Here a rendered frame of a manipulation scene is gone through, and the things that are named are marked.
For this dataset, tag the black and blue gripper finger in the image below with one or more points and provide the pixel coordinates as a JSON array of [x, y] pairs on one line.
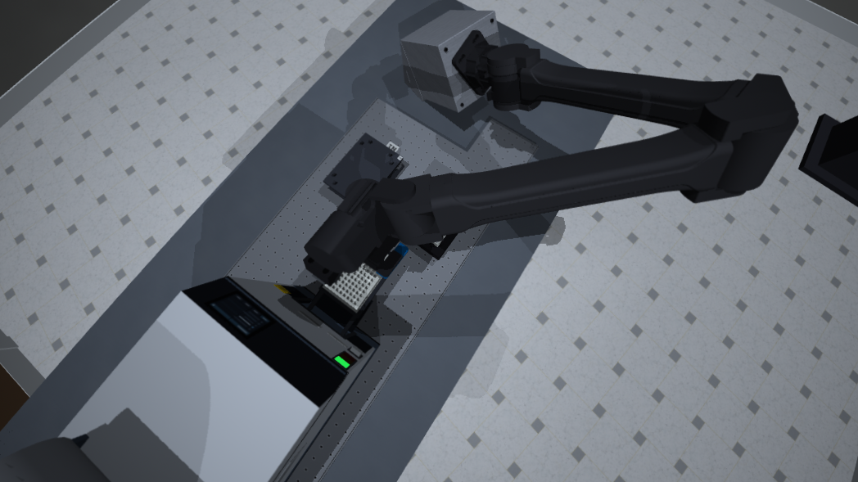
[[402, 249]]

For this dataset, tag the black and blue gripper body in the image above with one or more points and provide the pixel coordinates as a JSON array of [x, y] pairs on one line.
[[377, 262]]

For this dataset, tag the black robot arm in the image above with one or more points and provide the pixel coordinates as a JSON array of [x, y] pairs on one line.
[[423, 209]]

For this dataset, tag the black rectangular frame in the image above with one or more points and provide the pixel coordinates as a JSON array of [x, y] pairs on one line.
[[437, 252]]

